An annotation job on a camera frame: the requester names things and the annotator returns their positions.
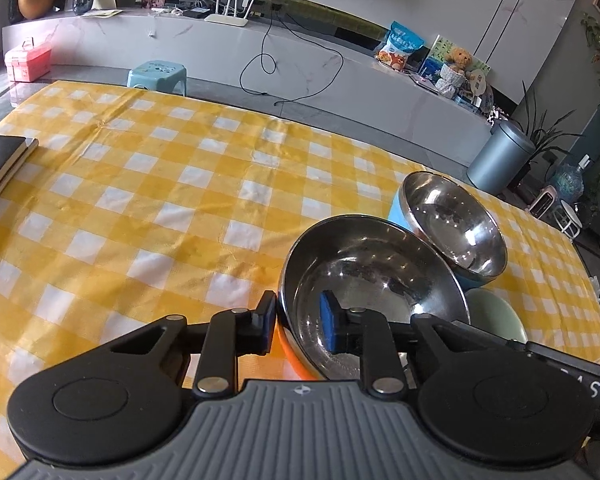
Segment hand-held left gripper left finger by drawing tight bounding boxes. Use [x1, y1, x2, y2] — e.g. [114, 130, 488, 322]
[97, 290, 277, 398]

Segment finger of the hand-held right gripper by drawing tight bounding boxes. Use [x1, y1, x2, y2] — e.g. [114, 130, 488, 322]
[450, 320, 529, 357]

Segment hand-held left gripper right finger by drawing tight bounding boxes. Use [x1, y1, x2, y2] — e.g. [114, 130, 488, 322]
[319, 291, 526, 401]

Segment green ceramic bowl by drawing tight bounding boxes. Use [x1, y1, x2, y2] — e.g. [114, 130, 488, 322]
[464, 287, 528, 345]

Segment orange steel bowl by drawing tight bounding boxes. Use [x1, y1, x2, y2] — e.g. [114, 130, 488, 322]
[277, 214, 471, 381]

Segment blue steel bowl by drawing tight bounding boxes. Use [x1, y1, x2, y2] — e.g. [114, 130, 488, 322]
[387, 171, 508, 291]

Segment small white heater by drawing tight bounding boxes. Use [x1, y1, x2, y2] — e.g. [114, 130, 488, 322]
[529, 186, 557, 219]

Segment white round stool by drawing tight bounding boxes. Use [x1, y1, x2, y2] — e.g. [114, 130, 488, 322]
[554, 200, 586, 241]

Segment dark plant pot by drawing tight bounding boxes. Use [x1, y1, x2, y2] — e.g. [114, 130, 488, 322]
[512, 160, 533, 188]

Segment blue water jug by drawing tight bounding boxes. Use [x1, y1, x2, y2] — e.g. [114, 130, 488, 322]
[550, 156, 593, 206]

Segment silver trash can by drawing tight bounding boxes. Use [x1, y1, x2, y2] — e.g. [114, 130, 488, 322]
[466, 120, 537, 196]

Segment yellow checked tablecloth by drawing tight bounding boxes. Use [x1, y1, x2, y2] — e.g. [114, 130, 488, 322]
[0, 80, 600, 466]

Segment snake plant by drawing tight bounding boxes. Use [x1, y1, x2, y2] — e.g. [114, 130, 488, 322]
[510, 80, 586, 161]

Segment white marble tv console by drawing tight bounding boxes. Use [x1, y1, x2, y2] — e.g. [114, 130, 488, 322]
[1, 7, 496, 168]

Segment teal plastic stool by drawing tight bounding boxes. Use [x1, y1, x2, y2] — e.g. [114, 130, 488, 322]
[127, 60, 188, 97]

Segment brown teddy bear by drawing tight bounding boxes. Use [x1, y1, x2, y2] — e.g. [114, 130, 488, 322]
[447, 47, 473, 73]

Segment blue food bag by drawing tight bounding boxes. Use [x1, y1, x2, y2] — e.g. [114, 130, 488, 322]
[375, 21, 425, 71]

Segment green painting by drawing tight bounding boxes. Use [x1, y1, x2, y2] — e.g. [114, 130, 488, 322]
[422, 35, 492, 78]

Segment black notebook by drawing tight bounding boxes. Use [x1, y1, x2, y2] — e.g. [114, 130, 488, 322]
[0, 134, 40, 221]

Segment white router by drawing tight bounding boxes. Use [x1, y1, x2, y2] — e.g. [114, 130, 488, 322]
[204, 0, 258, 23]

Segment pink storage box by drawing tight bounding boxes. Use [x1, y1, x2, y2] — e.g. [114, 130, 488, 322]
[5, 39, 53, 82]

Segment black cable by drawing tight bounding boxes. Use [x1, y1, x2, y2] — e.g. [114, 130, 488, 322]
[239, 5, 345, 107]

